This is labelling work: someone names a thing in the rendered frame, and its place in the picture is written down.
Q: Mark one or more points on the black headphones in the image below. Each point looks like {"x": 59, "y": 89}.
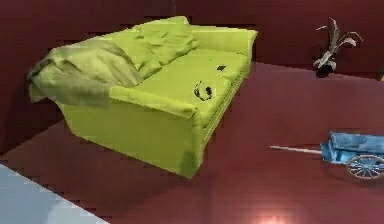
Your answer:
{"x": 202, "y": 90}

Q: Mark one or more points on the small black flat device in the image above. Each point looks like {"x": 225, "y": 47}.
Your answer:
{"x": 221, "y": 68}

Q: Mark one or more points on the lime green sofa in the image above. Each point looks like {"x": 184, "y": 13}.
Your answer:
{"x": 143, "y": 133}

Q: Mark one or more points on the lime green cushion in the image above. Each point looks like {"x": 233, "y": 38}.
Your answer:
{"x": 166, "y": 43}

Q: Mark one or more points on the olive green draped blanket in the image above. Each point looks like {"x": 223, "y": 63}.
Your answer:
{"x": 80, "y": 73}

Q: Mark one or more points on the pale house plant black pot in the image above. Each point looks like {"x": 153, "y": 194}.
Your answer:
{"x": 328, "y": 53}

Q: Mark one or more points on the blue wooden cart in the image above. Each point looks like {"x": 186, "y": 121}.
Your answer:
{"x": 356, "y": 150}

